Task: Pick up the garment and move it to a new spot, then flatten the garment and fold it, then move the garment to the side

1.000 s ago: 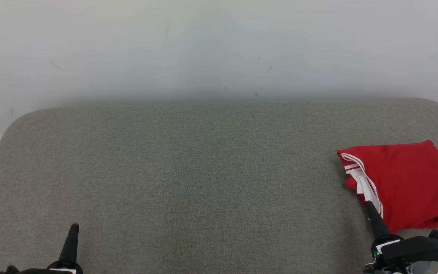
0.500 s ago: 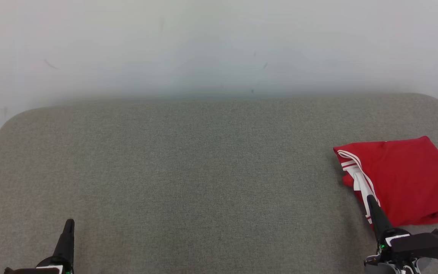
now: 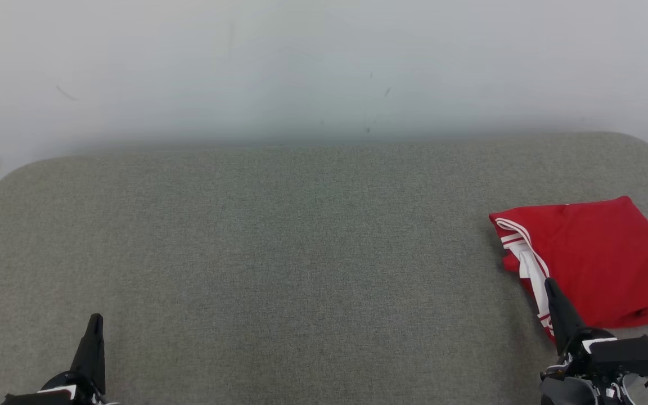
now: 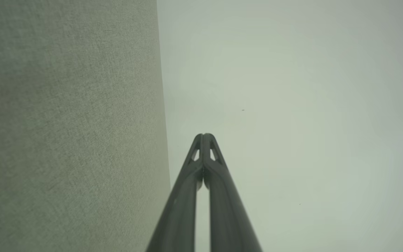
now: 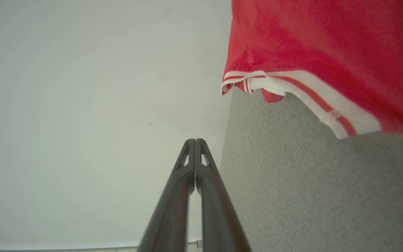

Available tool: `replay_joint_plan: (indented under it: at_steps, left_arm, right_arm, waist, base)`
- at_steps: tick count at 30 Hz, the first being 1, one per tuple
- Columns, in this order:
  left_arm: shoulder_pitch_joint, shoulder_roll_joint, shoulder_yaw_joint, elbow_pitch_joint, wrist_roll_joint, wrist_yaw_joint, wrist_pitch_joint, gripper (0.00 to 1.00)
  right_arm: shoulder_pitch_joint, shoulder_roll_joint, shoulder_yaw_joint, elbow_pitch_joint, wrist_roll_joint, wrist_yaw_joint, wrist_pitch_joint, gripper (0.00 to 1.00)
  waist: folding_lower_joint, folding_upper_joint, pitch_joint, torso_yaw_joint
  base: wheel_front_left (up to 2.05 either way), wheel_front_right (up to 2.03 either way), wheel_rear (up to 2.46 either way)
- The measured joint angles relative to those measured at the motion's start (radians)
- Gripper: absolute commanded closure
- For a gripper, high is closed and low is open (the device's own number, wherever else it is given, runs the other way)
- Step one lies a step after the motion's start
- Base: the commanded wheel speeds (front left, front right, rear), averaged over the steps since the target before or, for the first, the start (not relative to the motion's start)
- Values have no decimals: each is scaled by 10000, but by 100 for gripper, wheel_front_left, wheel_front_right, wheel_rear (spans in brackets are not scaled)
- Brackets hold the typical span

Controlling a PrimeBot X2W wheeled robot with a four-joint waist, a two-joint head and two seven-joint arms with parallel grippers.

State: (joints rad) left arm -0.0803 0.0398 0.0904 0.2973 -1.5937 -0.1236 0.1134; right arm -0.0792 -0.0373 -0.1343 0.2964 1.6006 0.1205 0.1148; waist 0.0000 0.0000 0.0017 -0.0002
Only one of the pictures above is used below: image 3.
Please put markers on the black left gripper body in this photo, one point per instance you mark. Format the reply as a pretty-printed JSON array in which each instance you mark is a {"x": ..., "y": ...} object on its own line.
[{"x": 71, "y": 391}]

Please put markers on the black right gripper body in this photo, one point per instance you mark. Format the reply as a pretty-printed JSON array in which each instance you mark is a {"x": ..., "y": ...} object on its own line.
[{"x": 633, "y": 357}]

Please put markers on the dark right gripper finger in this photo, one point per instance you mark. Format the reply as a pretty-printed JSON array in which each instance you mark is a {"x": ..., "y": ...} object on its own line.
[{"x": 565, "y": 320}]

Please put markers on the red white basketball jersey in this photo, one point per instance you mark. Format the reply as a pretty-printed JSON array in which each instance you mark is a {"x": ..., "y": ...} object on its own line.
[{"x": 605, "y": 253}]

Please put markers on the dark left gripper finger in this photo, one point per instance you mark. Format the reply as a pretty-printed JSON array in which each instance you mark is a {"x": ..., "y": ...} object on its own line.
[{"x": 93, "y": 354}]

